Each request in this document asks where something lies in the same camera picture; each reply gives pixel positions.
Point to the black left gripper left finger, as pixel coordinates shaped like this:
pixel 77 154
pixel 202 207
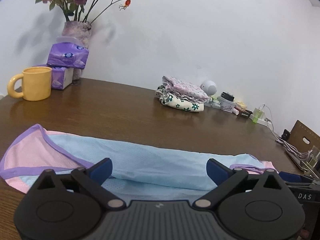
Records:
pixel 101 171

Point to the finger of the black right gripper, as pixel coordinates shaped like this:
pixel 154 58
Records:
pixel 299 181

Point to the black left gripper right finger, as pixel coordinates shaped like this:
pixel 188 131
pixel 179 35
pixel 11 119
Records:
pixel 218 172

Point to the pink blue purple garment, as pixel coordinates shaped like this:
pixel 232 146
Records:
pixel 140 172

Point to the brown perforated board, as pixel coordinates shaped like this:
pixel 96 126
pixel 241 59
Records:
pixel 303 138

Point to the dark brown small box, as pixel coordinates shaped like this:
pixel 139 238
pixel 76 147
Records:
pixel 242 109

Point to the clear plastic container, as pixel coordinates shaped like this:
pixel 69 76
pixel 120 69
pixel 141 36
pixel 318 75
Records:
pixel 222 104

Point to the green perfume bottle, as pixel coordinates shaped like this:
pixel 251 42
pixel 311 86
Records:
pixel 257 113

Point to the small black box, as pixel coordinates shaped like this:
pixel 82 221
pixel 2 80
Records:
pixel 227 96

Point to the white round lamp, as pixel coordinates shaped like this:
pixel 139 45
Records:
pixel 209 87

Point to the folded pink floral cloth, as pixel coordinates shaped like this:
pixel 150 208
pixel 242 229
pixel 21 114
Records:
pixel 184 90

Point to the folded cream green-flower cloth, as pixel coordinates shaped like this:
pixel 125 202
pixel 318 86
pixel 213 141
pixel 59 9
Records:
pixel 168 99

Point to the lower purple tissue pack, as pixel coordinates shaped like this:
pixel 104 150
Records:
pixel 61 77

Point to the purple tissue pack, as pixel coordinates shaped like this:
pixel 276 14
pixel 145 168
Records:
pixel 61 77
pixel 68 55

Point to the yellow ceramic mug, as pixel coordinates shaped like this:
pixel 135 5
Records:
pixel 36 84

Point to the upper purple tissue pack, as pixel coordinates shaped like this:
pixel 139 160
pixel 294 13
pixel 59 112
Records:
pixel 68 55

